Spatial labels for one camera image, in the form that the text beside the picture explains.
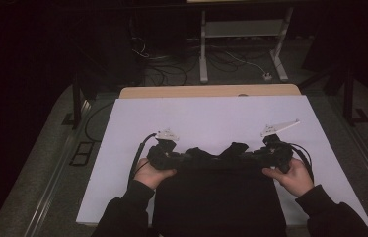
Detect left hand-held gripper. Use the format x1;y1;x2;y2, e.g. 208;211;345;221
146;128;186;171

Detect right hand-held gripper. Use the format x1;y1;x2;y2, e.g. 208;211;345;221
253;118;301;175

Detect black tank top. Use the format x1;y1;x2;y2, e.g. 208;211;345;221
151;141;287;237

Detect person's left hand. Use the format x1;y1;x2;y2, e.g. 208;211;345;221
133;157;178;191

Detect person's right hand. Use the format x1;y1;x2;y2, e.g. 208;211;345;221
261;157;315;198

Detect white table cover sheet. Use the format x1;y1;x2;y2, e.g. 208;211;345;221
76;95;368;229

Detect black metal stand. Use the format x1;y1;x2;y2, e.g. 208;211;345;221
61;70;91;128
341;65;368;128

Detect left hand-held gripper black cable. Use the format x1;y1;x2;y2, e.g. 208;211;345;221
127;132;158;190

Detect thin black curved cable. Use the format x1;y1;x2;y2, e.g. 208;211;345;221
84;102;115;143

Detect black floor cables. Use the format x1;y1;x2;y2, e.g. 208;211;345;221
142;62;189;87

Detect white cable with plug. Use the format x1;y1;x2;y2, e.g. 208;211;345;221
224;50;273;82

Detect grey metal desk frame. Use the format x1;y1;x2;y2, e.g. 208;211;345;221
198;6;295;84

